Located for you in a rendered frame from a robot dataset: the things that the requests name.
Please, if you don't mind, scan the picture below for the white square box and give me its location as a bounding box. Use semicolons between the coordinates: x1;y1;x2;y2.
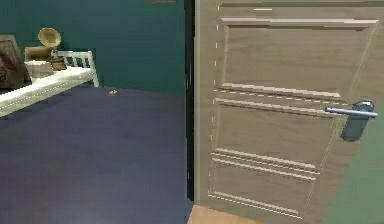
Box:
25;60;55;80

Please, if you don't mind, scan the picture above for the dark brown wooden box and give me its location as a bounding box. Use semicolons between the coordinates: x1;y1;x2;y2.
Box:
0;34;32;90

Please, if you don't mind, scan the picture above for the brass horn gramophone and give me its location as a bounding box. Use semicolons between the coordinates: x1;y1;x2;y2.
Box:
24;27;68;72

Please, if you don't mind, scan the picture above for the grey metal door handle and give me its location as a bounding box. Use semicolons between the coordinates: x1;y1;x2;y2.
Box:
325;100;379;143

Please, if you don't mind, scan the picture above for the white bench table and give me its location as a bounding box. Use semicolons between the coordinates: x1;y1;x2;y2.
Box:
0;50;100;118

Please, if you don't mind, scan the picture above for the beige wooden panel door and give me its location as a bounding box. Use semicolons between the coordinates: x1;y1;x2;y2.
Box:
193;0;384;224

